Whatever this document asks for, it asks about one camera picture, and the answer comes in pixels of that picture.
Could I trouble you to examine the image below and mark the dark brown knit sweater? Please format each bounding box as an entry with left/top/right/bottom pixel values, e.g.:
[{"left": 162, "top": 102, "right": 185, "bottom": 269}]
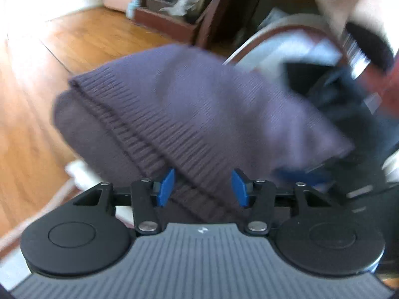
[{"left": 53, "top": 45, "right": 352, "bottom": 223}]

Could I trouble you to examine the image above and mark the striped grey red white rug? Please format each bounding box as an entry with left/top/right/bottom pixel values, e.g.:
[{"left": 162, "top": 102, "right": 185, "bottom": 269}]
[{"left": 0, "top": 13, "right": 384, "bottom": 290}]

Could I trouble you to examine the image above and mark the dark wooden shelf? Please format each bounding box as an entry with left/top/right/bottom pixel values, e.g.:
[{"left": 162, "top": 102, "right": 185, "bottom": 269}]
[{"left": 133, "top": 0, "right": 318, "bottom": 49}]

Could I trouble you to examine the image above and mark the blue spray bottle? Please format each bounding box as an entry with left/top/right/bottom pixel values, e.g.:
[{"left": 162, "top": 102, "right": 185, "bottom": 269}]
[{"left": 126, "top": 0, "right": 141, "bottom": 20}]

